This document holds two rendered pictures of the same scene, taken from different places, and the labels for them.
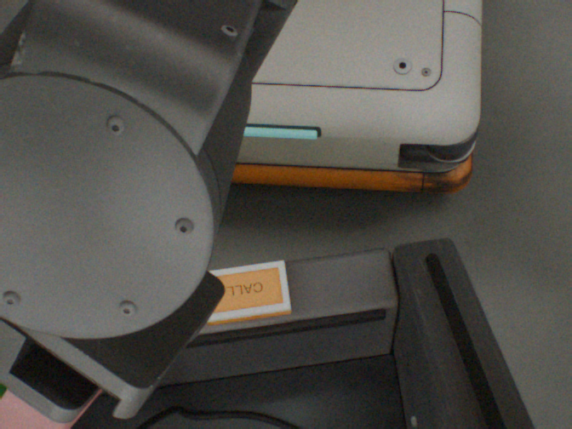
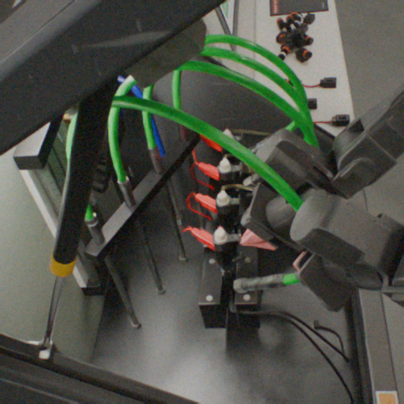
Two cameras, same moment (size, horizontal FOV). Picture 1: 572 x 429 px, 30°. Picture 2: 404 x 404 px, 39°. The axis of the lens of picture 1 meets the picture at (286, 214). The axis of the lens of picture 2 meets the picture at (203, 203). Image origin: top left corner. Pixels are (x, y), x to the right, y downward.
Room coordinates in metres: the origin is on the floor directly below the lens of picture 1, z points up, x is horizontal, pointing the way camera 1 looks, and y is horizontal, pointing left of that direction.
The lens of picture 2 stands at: (0.06, -0.33, 1.80)
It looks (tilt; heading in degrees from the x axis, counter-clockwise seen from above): 46 degrees down; 102
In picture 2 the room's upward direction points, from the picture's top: 12 degrees counter-clockwise
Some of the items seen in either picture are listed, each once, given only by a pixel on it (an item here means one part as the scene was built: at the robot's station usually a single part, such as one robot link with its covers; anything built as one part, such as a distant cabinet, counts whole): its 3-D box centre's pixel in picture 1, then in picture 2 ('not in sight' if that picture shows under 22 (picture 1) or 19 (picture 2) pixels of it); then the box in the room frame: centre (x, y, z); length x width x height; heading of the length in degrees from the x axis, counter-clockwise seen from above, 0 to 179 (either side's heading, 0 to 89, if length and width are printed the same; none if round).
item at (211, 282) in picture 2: not in sight; (235, 251); (-0.05, 0.37, 0.91); 0.34 x 0.10 x 0.15; 90
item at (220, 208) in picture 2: not in sight; (235, 239); (-0.04, 0.33, 0.99); 0.05 x 0.03 x 0.21; 0
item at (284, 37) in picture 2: not in sight; (296, 32); (0.10, 0.99, 1.01); 0.23 x 0.11 x 0.06; 90
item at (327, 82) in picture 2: not in sight; (309, 82); (0.12, 0.80, 0.99); 0.12 x 0.02 x 0.02; 173
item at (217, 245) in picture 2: not in sight; (233, 275); (-0.04, 0.25, 0.99); 0.05 x 0.03 x 0.21; 0
